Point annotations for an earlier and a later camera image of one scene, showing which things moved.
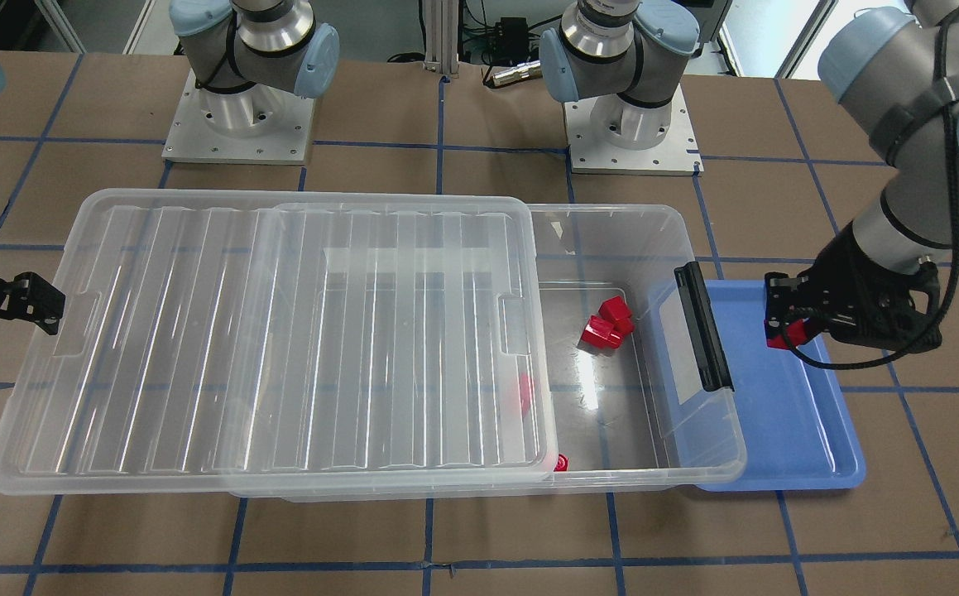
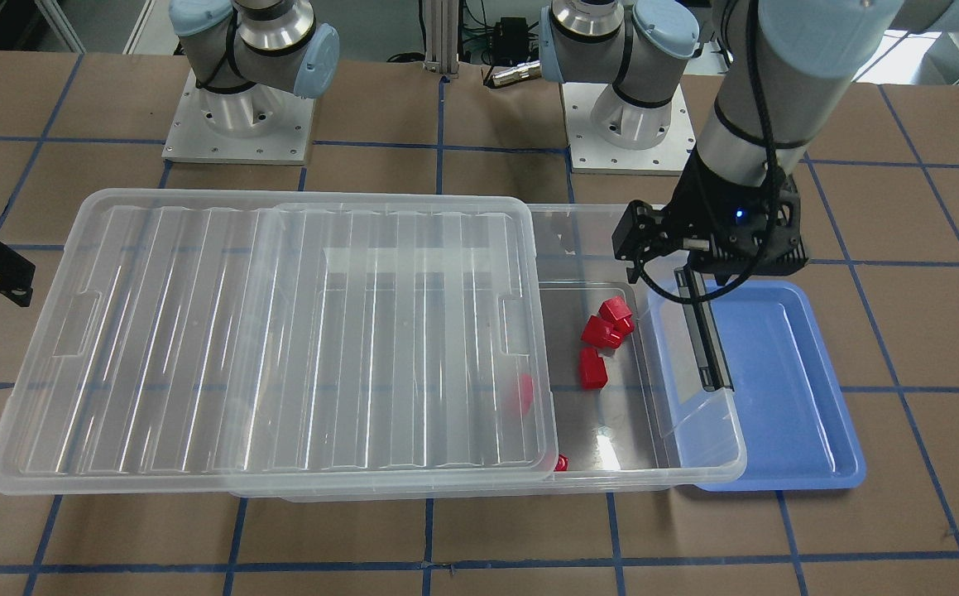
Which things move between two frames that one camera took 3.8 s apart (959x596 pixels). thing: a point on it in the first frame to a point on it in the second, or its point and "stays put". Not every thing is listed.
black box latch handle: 712,367 stays put
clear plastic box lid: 218,339 stays put
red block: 797,331 to 593,371
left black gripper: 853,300 to 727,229
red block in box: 616,310 stays put
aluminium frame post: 442,37 stays put
